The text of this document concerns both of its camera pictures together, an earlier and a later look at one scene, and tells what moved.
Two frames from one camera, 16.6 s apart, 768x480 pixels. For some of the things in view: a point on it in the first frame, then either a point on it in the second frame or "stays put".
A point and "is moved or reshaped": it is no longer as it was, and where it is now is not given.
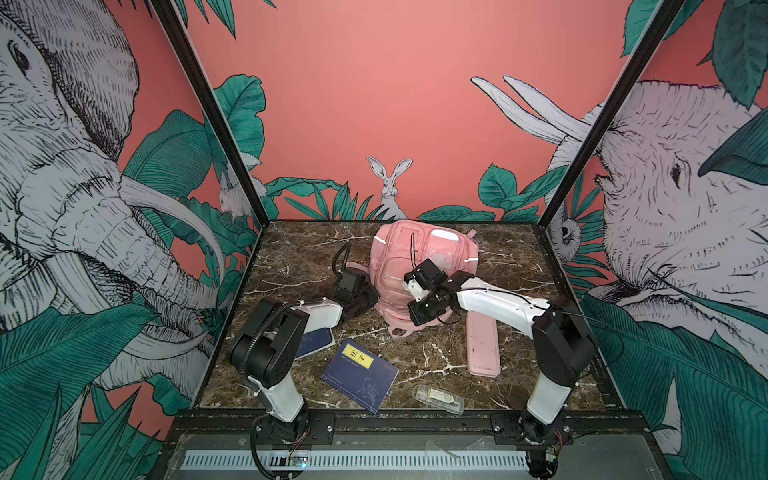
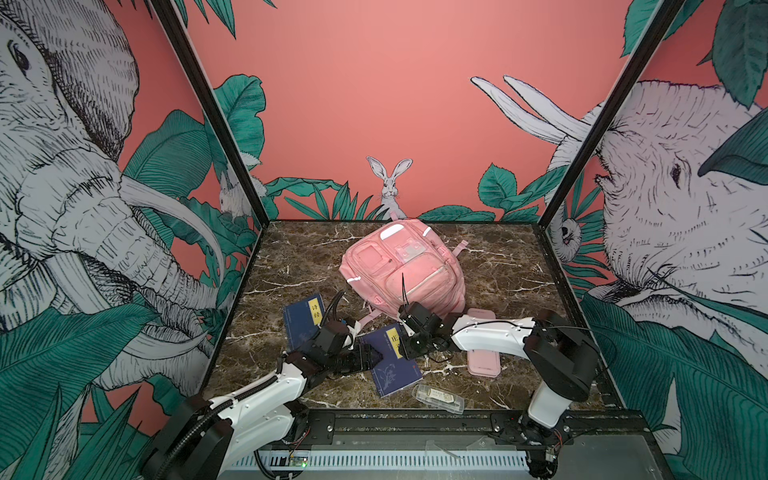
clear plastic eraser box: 439,399 stays put
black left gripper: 373,293 -> 364,362
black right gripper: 416,315 -> 404,342
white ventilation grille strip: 273,460 stays put
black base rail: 411,429 stays put
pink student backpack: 399,246 is moved or reshaped
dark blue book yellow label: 360,376 -> 394,370
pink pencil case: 482,342 stays put
